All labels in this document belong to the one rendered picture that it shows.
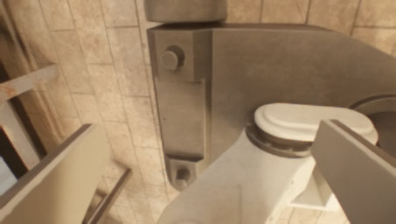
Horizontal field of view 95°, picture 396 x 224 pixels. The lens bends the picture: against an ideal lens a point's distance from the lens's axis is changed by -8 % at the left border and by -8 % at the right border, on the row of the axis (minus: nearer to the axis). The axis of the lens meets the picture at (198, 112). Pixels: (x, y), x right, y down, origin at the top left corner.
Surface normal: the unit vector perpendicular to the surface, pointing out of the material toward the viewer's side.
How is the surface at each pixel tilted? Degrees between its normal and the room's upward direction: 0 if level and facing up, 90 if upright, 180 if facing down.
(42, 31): 0
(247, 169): 90
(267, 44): 0
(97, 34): 0
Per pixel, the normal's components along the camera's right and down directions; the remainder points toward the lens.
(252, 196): -0.02, -0.87
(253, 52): -0.20, 0.49
